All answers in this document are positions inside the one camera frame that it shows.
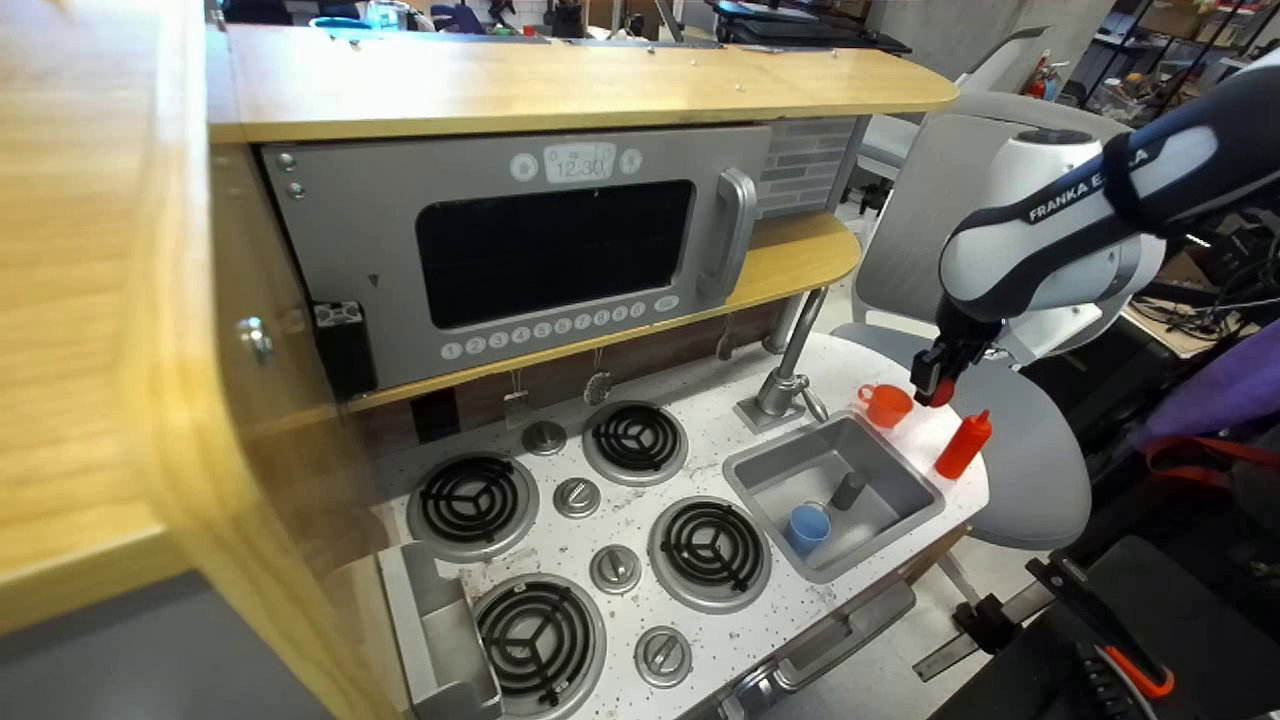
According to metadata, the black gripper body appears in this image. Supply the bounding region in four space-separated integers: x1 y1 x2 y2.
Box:
932 302 1009 369

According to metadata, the grey toy sink basin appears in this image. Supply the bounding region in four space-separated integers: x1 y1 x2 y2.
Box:
719 412 950 585

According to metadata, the red plastic cup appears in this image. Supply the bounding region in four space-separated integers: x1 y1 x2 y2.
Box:
857 381 921 433

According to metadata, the red toy ketchup bottle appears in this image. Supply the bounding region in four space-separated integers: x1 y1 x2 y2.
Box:
932 407 1001 486

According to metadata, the grey office chair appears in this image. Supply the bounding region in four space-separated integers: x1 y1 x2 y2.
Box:
826 93 1136 556

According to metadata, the grey toy faucet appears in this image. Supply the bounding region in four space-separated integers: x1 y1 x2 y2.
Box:
738 284 832 433

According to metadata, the grey toy can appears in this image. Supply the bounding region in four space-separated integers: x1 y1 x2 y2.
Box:
826 473 867 521

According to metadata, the blue plastic cup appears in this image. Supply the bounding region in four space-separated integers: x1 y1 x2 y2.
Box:
779 501 838 561

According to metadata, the white speckled toy countertop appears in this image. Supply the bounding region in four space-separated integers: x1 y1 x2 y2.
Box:
374 334 993 720

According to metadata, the purple cloth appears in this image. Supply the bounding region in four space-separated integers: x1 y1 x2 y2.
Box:
1141 326 1280 454

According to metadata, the red fire extinguisher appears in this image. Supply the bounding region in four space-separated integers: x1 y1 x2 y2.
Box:
1020 53 1059 103

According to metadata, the black coil stove burner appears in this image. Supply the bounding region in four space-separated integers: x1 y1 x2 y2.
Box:
649 491 775 618
582 396 691 489
404 454 545 561
468 572 612 720

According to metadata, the black metal shelving rack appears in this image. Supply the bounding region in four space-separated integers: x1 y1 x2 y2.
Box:
1072 0 1280 111

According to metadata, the grey round stove knob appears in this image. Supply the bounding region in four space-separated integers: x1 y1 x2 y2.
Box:
522 417 568 457
632 624 695 692
552 475 605 526
588 540 646 597

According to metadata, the grey toy microwave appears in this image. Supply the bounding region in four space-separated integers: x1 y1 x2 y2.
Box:
255 122 873 391

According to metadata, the grey microwave door handle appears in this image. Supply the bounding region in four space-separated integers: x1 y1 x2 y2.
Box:
702 166 760 305

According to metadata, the red strap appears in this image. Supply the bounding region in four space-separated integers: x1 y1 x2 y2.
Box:
1141 433 1280 497

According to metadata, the grey oven door handle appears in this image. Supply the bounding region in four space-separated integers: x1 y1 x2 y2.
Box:
724 577 926 717

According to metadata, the black clamp with orange handle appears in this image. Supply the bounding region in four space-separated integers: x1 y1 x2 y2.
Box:
953 550 1186 720

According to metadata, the black block on wooden frame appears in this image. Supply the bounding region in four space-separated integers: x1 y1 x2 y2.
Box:
313 296 384 404

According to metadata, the metal bolt on wooden frame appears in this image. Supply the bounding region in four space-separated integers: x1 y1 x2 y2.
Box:
236 313 284 364

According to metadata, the wooden toy kitchen frame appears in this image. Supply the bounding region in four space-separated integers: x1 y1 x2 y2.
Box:
0 0 963 720

